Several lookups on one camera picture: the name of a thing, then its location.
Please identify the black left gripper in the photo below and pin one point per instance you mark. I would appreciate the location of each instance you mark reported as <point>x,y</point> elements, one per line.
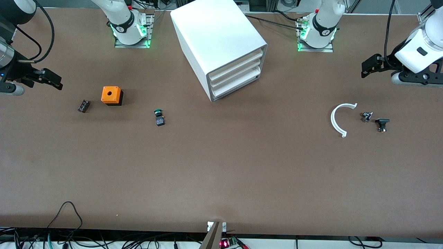
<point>390,61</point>

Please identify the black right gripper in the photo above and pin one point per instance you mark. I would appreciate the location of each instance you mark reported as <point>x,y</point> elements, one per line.
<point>18,72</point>

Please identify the white plastic drawer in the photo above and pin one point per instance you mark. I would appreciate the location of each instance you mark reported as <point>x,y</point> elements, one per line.
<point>235,65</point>
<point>235,82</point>
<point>235,73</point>

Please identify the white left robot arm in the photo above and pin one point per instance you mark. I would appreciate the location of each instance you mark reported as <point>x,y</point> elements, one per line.
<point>325,20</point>

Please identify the black flat-head button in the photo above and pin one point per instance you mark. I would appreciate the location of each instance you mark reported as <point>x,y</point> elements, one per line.
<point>382,121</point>

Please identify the green push button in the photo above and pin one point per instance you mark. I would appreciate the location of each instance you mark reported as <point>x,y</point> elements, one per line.
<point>159,121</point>

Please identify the white drawer cabinet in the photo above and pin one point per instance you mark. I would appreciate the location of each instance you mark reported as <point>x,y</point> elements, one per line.
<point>214,34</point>

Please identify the small black terminal block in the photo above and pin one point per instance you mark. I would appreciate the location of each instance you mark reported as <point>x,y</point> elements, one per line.
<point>83,106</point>

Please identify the small metal fitting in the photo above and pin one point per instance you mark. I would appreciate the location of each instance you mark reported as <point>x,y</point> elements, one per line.
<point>367,117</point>

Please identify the circuit board with red light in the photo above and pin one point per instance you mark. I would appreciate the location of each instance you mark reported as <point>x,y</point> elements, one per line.
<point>226,243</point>

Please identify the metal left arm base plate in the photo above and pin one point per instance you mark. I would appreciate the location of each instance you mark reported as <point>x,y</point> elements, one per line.
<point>325,50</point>

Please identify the orange button enclosure box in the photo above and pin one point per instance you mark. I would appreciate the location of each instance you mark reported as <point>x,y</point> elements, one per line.
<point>110,95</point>

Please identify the white curved plastic bracket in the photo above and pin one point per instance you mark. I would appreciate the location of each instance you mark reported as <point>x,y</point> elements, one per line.
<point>332,121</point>

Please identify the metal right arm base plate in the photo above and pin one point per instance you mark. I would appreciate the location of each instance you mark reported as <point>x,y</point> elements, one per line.
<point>131,45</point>

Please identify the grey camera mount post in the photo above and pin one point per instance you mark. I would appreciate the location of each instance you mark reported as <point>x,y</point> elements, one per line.
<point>213,238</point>

